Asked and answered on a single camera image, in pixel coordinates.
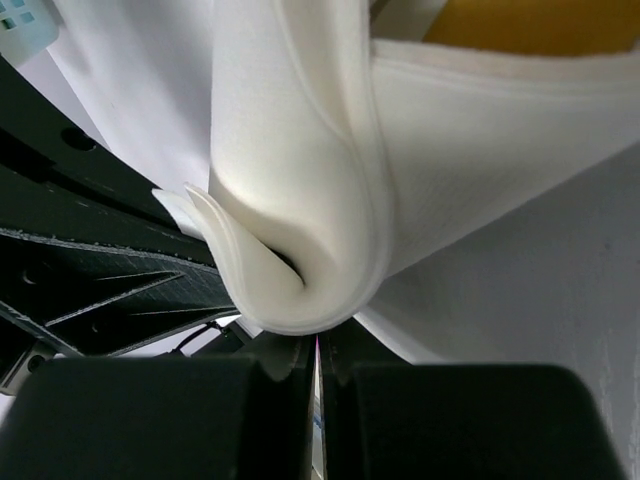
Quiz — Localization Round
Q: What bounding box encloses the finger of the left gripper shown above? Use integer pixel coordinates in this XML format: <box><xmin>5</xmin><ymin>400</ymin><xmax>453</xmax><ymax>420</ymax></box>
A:
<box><xmin>1</xmin><ymin>63</ymin><xmax>235</xmax><ymax>356</ymax></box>

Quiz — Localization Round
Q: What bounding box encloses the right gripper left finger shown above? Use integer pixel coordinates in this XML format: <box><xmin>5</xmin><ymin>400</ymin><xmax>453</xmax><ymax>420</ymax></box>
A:
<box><xmin>1</xmin><ymin>334</ymin><xmax>315</xmax><ymax>479</ymax></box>

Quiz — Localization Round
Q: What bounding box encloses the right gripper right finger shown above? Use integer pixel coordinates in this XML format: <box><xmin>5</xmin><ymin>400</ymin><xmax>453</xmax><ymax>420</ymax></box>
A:
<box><xmin>318</xmin><ymin>320</ymin><xmax>625</xmax><ymax>479</ymax></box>

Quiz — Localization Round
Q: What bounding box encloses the white paper napkin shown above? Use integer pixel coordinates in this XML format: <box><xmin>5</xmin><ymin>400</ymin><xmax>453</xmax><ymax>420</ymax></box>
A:
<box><xmin>51</xmin><ymin>1</ymin><xmax>639</xmax><ymax>362</ymax></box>

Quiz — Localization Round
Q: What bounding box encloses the gold knife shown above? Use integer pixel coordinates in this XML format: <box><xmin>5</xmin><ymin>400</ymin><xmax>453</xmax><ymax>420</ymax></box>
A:
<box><xmin>423</xmin><ymin>0</ymin><xmax>639</xmax><ymax>57</ymax></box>

